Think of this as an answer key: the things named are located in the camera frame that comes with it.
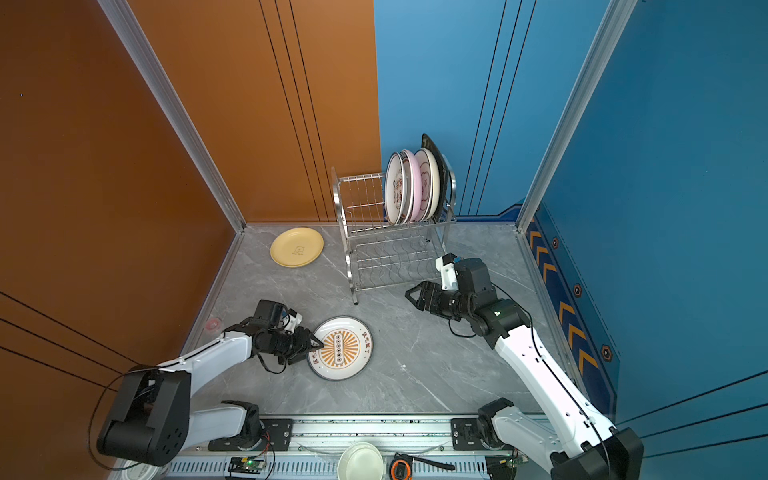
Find white plate red characters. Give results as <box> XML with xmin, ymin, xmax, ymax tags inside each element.
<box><xmin>384</xmin><ymin>152</ymin><xmax>403</xmax><ymax>225</ymax></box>

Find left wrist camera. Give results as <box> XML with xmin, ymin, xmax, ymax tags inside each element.
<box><xmin>280</xmin><ymin>308</ymin><xmax>302</xmax><ymax>333</ymax></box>

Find chrome two-tier dish rack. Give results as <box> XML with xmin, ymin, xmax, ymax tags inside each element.
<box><xmin>331</xmin><ymin>173</ymin><xmax>456</xmax><ymax>305</ymax></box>

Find white plate green cloud outline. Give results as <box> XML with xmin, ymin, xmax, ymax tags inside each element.
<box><xmin>416</xmin><ymin>148</ymin><xmax>431</xmax><ymax>221</ymax></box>

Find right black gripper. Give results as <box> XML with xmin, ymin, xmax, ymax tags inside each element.
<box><xmin>404</xmin><ymin>280</ymin><xmax>475</xmax><ymax>320</ymax></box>

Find green circuit board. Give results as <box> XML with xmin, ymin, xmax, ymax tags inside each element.
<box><xmin>227</xmin><ymin>456</ymin><xmax>269</xmax><ymax>479</ymax></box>

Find white plate orange sunburst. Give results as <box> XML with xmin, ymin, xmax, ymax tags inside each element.
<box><xmin>307</xmin><ymin>316</ymin><xmax>374</xmax><ymax>382</ymax></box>

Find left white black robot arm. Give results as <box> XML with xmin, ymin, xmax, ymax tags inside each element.
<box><xmin>88</xmin><ymin>300</ymin><xmax>323</xmax><ymax>467</ymax></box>

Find cream round plate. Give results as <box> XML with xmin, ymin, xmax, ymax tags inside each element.
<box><xmin>426</xmin><ymin>149</ymin><xmax>441</xmax><ymax>219</ymax></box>

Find pink round plate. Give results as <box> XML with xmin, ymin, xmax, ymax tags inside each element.
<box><xmin>408</xmin><ymin>150</ymin><xmax>422</xmax><ymax>222</ymax></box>

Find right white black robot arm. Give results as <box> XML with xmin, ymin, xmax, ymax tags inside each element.
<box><xmin>405</xmin><ymin>254</ymin><xmax>644</xmax><ymax>479</ymax></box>

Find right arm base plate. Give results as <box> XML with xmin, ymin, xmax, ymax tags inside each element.
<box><xmin>450</xmin><ymin>417</ymin><xmax>516</xmax><ymax>451</ymax></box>

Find aluminium mounting rail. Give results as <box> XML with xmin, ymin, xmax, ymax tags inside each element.
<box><xmin>119</xmin><ymin>413</ymin><xmax>619</xmax><ymax>457</ymax></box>

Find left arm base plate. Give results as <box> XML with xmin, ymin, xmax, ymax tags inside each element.
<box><xmin>207</xmin><ymin>418</ymin><xmax>294</xmax><ymax>452</ymax></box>

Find white bowl on rail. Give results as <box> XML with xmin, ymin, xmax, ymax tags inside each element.
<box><xmin>337</xmin><ymin>442</ymin><xmax>385</xmax><ymax>480</ymax></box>

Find black square floral plate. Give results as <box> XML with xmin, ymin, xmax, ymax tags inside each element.
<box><xmin>421</xmin><ymin>133</ymin><xmax>456</xmax><ymax>223</ymax></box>

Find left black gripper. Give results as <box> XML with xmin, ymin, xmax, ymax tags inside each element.
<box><xmin>270</xmin><ymin>326</ymin><xmax>326</xmax><ymax>364</ymax></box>

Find yellow round plate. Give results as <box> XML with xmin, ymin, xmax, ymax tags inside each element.
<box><xmin>270</xmin><ymin>227</ymin><xmax>325</xmax><ymax>268</ymax></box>

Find white plate green red rim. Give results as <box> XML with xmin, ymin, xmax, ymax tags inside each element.
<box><xmin>398</xmin><ymin>150</ymin><xmax>413</xmax><ymax>224</ymax></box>

